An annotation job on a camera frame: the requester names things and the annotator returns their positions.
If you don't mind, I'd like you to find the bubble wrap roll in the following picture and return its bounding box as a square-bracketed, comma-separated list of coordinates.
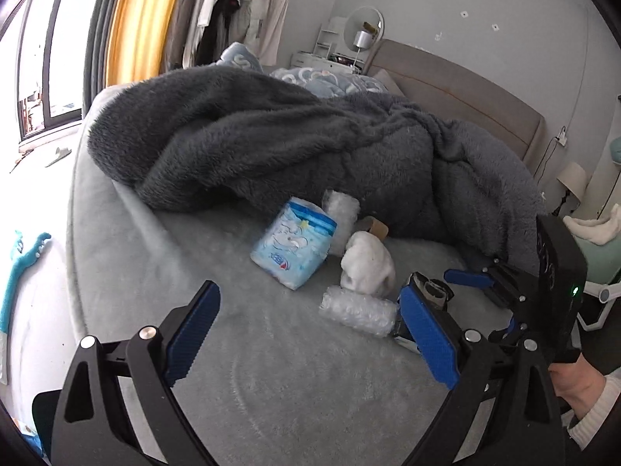
[319, 286, 399, 337]
[321, 189, 361, 258]

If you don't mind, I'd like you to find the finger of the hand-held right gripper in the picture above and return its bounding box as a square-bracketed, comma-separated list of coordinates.
[487, 318, 524, 346]
[444, 268, 496, 293]

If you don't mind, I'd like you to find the white hanging jacket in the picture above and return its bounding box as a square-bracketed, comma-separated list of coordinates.
[228, 0, 273, 47]

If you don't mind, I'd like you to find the grey curtain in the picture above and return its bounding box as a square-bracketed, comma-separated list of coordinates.
[82, 0, 128, 122]

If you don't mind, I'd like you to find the person's right hand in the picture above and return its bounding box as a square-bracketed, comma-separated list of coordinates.
[550, 355, 607, 419]

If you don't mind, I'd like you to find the light grey bed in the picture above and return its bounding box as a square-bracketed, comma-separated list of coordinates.
[65, 82, 539, 466]

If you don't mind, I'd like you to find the blue tissue packet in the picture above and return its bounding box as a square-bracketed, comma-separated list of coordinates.
[250, 196, 338, 291]

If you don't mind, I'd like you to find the silver metal lamp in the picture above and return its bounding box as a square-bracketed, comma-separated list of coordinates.
[350, 30, 373, 71]

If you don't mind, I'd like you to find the round white mirror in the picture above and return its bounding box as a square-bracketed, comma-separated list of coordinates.
[343, 6, 385, 55]

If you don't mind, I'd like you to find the black framed window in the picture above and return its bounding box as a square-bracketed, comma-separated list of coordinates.
[0, 0, 105, 149]

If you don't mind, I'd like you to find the brown cardboard tape core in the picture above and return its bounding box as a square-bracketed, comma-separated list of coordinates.
[356, 216, 390, 240]

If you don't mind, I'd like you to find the beige bed headboard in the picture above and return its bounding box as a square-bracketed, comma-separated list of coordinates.
[364, 39, 544, 176]

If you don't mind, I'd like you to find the blue printed quilt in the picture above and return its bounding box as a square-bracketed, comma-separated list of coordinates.
[216, 42, 389, 95]

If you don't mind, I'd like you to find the pale pink hanging garment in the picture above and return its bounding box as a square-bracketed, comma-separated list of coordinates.
[256, 0, 293, 66]

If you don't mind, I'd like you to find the yellow curtain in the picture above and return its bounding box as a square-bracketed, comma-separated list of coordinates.
[104, 0, 190, 90]

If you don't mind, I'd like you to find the white fluffy towel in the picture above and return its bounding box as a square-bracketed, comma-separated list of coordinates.
[563, 214, 621, 247]

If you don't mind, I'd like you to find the dark grey fleece blanket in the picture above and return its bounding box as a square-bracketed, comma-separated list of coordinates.
[87, 65, 546, 256]

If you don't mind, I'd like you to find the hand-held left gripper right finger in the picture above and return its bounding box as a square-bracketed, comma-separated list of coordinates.
[398, 284, 566, 466]

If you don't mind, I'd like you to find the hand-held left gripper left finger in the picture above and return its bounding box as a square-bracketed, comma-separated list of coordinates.
[51, 280, 221, 466]

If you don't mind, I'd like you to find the grey hanging garment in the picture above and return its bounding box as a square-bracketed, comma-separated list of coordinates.
[165, 0, 205, 71]

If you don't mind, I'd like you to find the person's right forearm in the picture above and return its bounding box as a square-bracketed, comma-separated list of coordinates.
[567, 368, 621, 453]

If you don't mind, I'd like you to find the white table lamp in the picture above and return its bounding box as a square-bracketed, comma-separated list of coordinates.
[555, 162, 589, 215]

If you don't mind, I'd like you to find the wall charger cable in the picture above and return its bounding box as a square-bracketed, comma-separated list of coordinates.
[535, 125, 569, 180]

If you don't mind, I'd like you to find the white floor scrap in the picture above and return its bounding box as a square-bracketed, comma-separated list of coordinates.
[45, 147, 73, 169]

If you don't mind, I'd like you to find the white dresser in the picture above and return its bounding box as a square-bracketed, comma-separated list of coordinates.
[291, 51, 366, 75]

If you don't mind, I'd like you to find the blue plush toy stick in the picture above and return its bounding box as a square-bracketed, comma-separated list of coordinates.
[0, 230, 52, 384]

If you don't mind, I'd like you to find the white hanging shirt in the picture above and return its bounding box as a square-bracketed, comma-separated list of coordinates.
[195, 0, 220, 29]

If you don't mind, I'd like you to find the white shelf rack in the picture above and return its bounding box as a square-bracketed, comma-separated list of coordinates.
[313, 17, 347, 57]

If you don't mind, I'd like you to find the beige pillow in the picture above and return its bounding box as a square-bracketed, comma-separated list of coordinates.
[371, 69, 404, 97]

